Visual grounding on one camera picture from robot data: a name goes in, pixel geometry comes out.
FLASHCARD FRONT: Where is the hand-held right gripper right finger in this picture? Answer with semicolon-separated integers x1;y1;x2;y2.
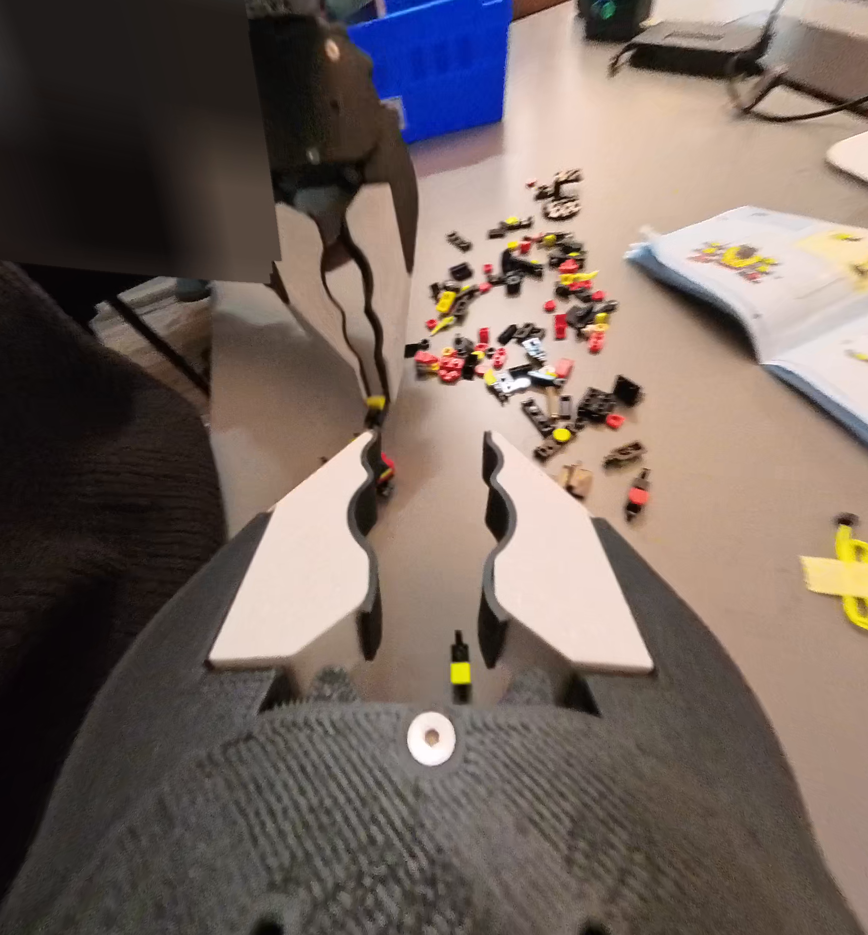
478;430;656;676

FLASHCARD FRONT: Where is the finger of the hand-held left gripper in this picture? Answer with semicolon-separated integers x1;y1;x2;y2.
272;199;378;425
340;181;413;410

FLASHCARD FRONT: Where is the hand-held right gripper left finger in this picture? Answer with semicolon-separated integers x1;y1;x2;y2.
206;430;385;673

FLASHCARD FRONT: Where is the pile of loose lego pieces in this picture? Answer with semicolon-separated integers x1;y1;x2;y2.
405;169;654;523

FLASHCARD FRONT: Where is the lego instruction booklet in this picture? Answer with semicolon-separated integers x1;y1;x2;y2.
624;206;868;472

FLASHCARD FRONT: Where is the blue slotted plastic crate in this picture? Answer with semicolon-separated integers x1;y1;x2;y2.
346;0;514;145

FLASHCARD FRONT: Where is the person's dark knit sweater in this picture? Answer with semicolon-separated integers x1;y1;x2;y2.
0;256;229;935

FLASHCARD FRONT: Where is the beige masking tape strip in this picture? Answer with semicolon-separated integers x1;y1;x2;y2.
799;555;868;607

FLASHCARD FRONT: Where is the dark device with green light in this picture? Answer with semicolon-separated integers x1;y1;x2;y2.
579;0;654;41

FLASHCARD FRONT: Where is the black flat box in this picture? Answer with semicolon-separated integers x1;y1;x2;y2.
609;18;767;77

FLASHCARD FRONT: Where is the grey case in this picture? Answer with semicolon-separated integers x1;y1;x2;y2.
766;11;868;103

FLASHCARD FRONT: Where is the yellow string with black ends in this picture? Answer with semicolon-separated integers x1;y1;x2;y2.
834;513;868;653

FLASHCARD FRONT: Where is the black cable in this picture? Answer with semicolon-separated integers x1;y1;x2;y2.
730;66;868;121

